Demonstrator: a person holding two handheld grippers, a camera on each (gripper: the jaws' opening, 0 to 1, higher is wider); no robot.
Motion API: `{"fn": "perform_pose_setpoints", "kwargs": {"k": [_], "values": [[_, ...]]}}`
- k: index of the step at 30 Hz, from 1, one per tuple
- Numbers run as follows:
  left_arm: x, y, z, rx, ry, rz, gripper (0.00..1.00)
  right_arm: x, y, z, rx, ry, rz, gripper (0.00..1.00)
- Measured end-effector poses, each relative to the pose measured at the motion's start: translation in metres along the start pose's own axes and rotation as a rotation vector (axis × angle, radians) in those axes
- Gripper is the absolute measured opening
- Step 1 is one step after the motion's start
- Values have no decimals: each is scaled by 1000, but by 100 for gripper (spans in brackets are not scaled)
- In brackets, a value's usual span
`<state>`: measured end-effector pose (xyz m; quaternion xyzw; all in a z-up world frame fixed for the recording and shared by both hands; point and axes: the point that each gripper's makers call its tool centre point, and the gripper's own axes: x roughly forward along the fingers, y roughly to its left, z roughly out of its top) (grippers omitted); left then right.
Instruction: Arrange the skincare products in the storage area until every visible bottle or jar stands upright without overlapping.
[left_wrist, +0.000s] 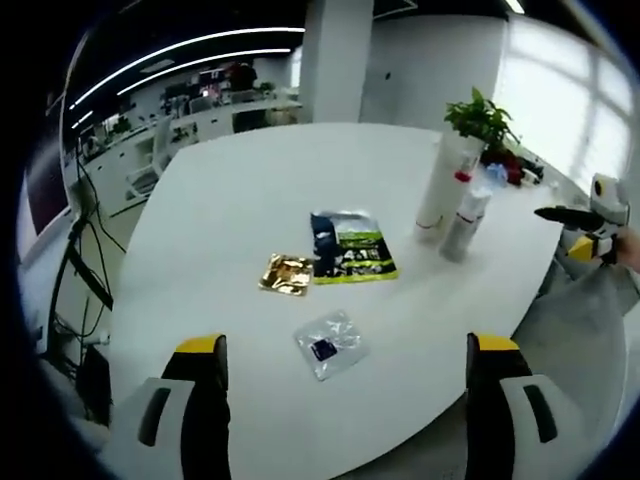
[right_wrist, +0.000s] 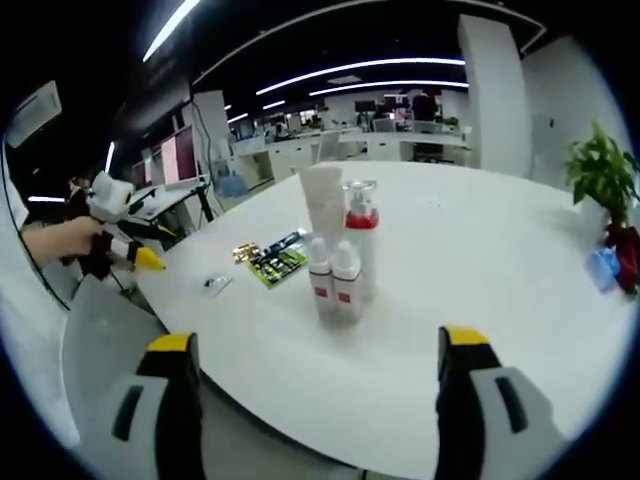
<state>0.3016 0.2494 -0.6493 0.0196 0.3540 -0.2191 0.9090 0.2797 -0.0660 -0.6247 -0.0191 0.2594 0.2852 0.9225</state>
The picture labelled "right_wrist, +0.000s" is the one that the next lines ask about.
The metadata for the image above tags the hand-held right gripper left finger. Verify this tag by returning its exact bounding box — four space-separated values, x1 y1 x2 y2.
94 331 205 480

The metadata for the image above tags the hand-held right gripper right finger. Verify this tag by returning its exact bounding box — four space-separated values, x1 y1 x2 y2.
433 324 566 480

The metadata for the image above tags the small clear skincare sachet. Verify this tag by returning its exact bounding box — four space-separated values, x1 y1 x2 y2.
202 273 235 299

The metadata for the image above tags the gold foil skincare sachet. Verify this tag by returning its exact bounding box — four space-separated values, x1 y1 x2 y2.
232 243 264 264

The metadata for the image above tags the green black skincare sachet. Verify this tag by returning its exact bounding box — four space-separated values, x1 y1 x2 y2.
244 248 309 290

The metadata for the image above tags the large white skincare tube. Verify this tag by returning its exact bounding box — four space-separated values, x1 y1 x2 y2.
298 164 346 251

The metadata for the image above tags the small white red-label skincare bottle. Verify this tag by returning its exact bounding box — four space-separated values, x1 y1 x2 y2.
307 237 335 321
331 240 364 324

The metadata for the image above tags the white red-collar skincare pump bottle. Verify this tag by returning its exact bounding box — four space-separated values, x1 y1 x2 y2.
341 179 381 301

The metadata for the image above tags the person's left hand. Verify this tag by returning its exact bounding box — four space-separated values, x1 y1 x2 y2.
63 216 105 260

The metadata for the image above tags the blue water jug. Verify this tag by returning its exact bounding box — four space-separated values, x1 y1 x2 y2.
216 171 247 200

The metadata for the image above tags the ceiling air conditioner unit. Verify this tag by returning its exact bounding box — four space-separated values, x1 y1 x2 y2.
7 79 64 150

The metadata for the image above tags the white pillar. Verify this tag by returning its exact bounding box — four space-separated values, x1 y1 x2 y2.
457 14 534 176
192 89 234 201

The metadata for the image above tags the person's white shirt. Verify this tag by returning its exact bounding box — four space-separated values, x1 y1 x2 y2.
0 139 81 451

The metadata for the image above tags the long ceiling light strip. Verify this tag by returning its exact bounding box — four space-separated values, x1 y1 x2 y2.
142 0 201 64
308 79 471 97
255 58 466 96

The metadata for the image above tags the blue plastic pack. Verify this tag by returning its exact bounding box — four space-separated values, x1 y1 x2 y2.
586 247 622 292

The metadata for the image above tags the white office chair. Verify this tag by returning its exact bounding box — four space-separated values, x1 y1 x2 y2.
316 130 341 164

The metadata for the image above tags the row of white office desks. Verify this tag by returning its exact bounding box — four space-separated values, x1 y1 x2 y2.
234 127 474 169

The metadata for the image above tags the green potted plant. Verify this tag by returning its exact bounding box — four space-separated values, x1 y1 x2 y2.
563 118 640 236

